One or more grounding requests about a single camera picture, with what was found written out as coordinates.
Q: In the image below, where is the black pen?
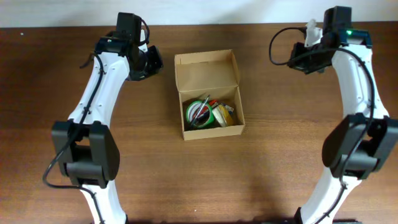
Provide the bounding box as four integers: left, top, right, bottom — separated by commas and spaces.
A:
190, 95, 210, 127

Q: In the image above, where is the brown cardboard box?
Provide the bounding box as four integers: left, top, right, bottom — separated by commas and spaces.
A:
174, 50, 246, 141

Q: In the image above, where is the green tape roll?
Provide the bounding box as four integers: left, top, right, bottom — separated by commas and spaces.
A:
185, 101, 215, 129

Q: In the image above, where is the orange black stapler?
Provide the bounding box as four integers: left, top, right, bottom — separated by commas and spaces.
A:
187, 100, 218, 126

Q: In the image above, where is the yellow sticky note pad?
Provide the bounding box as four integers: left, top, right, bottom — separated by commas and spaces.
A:
212, 105, 234, 128

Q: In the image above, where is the blue white staples box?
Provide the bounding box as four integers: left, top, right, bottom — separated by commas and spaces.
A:
224, 105, 234, 113

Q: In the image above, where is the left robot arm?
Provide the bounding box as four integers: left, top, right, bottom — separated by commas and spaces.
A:
42, 12, 163, 223

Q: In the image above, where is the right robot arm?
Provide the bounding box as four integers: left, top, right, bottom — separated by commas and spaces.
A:
287, 6, 397, 223

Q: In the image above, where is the black left camera cable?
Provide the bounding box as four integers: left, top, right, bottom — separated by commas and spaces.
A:
42, 18, 150, 224

